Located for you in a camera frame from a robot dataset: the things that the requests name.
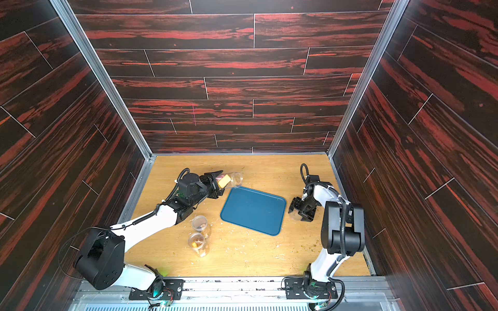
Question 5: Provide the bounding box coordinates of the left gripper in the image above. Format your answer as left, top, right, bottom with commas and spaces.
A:
188, 170, 227, 209

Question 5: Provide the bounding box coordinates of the clear jar with cookies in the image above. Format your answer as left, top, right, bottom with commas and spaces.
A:
223, 172, 243, 189

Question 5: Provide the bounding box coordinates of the clear jar lid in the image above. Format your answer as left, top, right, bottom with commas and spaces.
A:
289, 210, 309, 222

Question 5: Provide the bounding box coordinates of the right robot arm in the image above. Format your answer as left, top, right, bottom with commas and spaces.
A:
281, 163, 365, 310

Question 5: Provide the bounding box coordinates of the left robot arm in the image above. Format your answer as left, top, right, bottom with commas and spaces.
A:
73, 168, 232, 300

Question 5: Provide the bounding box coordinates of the middle clear jar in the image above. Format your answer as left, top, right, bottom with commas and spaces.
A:
191, 215, 211, 238

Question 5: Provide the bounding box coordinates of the near clear jar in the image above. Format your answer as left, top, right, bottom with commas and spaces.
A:
188, 232, 210, 258

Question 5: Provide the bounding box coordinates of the yellow square cookie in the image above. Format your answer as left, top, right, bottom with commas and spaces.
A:
216, 174, 232, 189

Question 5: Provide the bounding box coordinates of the teal plastic tray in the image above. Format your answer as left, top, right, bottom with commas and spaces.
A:
220, 187, 287, 237

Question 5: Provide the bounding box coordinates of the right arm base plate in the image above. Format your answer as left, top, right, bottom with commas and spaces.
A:
281, 277, 338, 300

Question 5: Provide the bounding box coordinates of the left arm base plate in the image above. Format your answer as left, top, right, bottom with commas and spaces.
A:
129, 278, 185, 301

